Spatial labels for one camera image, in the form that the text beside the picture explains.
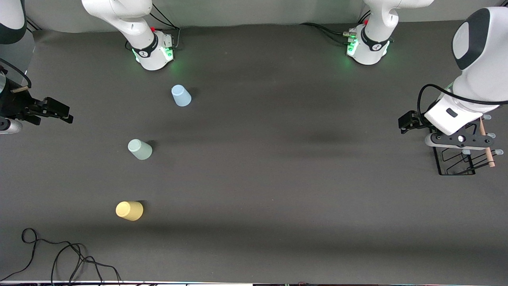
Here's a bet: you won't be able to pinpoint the black wire cup holder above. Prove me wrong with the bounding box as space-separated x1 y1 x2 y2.
433 114 504 176

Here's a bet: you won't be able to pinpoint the pale green plastic cup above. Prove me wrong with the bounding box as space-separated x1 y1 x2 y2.
127 139 153 160

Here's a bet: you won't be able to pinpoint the yellow plastic cup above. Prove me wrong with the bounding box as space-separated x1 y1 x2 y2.
115 201 144 222

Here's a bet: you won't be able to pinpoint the light blue plastic cup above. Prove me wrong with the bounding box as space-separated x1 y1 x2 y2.
171 85 192 107

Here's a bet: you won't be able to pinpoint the dark grey table mat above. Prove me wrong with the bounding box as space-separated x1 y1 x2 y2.
0 16 508 283

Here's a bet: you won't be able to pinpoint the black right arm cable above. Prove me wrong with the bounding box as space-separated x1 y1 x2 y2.
0 59 32 89

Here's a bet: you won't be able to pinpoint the black loose cable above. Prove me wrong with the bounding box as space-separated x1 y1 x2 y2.
0 228 121 286

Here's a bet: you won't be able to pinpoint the black left base cables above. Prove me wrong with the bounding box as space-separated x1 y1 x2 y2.
300 10 360 45

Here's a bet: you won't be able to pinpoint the black base cables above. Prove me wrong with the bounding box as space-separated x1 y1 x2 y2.
300 10 360 45
150 2 181 51

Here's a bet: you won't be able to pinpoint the black right base cables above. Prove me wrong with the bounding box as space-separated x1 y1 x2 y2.
150 2 181 51

